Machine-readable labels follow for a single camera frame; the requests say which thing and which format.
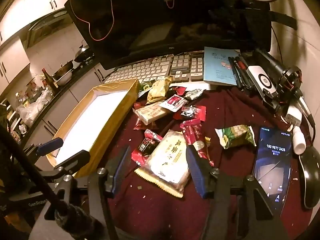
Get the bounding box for golden cracker packet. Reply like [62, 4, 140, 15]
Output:
[146, 76, 173, 105]

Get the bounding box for gold box with white inside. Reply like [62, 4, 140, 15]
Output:
[46, 79, 141, 178]

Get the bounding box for black monitor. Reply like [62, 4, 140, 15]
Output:
[64, 0, 272, 70]

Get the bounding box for maroon cloth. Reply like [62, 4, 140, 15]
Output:
[105, 86, 314, 240]

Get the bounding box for white power bank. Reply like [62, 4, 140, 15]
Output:
[246, 66, 278, 96]

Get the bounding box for black marker pens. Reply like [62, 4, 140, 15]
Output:
[235, 54, 253, 90]

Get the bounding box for dark cooking pot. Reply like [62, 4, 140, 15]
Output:
[51, 60, 74, 79]

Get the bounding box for long beige snack packet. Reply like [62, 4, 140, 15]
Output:
[133, 102, 169, 125]

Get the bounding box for blue notebook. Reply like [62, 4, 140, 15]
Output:
[203, 46, 242, 87]

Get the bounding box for black and white snack packet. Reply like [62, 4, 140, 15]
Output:
[184, 89, 204, 102]

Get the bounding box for range hood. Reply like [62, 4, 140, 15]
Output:
[25, 9, 73, 50]

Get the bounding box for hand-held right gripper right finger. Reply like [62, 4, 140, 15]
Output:
[186, 144, 290, 240]

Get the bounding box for small crimson snack packet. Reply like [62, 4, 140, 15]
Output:
[132, 118, 160, 131]

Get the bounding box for black marker pen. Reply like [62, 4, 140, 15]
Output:
[228, 56, 244, 91]

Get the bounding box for black kitchen counter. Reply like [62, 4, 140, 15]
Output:
[0, 55, 100, 143]

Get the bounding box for white upper cabinets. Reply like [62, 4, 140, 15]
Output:
[0, 0, 84, 85]

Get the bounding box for large beige snack packet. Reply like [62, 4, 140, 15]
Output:
[134, 129, 192, 199]

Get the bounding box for long red snack packet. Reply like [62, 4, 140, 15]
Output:
[180, 119, 215, 167]

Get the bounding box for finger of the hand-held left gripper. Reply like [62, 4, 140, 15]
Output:
[22, 137, 64, 157]
[37, 150, 91, 180]

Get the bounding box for beige grey keyboard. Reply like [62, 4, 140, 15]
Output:
[104, 51, 205, 84]

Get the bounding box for black motor with red wires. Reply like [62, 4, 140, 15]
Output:
[278, 66, 304, 98]

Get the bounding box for black strap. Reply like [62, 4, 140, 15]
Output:
[269, 9, 298, 31]

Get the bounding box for black ribbed device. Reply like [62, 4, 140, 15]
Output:
[254, 49, 286, 76]

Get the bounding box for black fuzzy cable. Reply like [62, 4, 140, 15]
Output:
[0, 124, 98, 233]

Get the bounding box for white charger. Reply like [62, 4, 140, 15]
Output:
[285, 105, 304, 127]

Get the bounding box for white charger adapter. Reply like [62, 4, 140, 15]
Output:
[291, 126, 307, 155]

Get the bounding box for black computer mouse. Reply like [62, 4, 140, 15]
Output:
[299, 152, 320, 209]

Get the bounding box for black wok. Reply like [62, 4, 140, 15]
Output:
[74, 44, 95, 63]

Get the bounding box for red and white snack packet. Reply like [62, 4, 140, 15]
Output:
[158, 94, 189, 112]

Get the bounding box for black smartphone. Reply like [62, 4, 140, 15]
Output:
[251, 127, 293, 217]

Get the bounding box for red snack packet black centre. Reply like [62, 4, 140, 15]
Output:
[173, 105, 207, 121]

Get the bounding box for steel bowl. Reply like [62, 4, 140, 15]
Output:
[56, 74, 73, 86]

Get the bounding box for clear plastic bags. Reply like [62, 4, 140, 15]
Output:
[15, 90, 54, 128]

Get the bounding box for thin red cable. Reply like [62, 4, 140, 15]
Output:
[71, 0, 116, 42]

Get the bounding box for red and black snack packet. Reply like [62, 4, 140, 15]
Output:
[131, 129, 163, 167]

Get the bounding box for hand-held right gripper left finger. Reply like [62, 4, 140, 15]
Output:
[29, 145, 133, 240]

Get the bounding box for small green snack packet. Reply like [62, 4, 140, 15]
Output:
[138, 80, 155, 97]

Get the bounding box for dark glass bottle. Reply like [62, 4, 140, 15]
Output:
[41, 68, 59, 94]

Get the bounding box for puffy green snack packet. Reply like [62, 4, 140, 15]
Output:
[214, 125, 257, 150]

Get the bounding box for dark red snack packet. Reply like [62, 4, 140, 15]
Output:
[168, 85, 188, 97]

